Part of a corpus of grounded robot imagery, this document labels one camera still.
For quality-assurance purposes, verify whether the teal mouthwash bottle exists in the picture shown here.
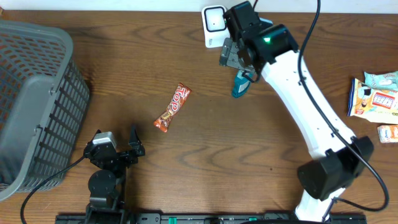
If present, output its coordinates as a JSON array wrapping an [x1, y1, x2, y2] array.
[[231, 70, 254, 98]]

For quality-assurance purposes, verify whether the orange tissue pack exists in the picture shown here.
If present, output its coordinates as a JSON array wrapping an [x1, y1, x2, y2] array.
[[377, 125, 398, 143]]

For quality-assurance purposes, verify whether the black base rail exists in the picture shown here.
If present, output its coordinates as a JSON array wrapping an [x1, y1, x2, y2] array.
[[55, 212, 368, 224]]

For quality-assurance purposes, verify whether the orange chocolate bar wrapper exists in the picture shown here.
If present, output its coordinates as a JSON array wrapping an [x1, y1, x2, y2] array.
[[154, 83, 192, 133]]

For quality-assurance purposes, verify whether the yellow snack bag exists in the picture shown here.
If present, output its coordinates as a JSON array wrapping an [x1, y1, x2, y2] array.
[[348, 78, 397, 124]]

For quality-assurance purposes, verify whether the grey plastic mesh basket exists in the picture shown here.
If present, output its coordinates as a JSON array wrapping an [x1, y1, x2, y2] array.
[[1, 20, 90, 200]]

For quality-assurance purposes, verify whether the white barcode scanner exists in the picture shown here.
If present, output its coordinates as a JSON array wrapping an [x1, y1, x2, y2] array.
[[201, 5, 230, 49]]

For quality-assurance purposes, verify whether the teal wet wipes pack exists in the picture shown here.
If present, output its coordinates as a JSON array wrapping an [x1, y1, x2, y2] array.
[[364, 71, 398, 91]]

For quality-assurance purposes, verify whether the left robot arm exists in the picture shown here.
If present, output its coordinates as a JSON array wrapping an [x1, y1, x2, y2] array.
[[83, 126, 145, 224]]

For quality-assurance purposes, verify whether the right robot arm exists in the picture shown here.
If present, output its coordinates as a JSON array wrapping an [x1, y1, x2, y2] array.
[[220, 1, 374, 222]]

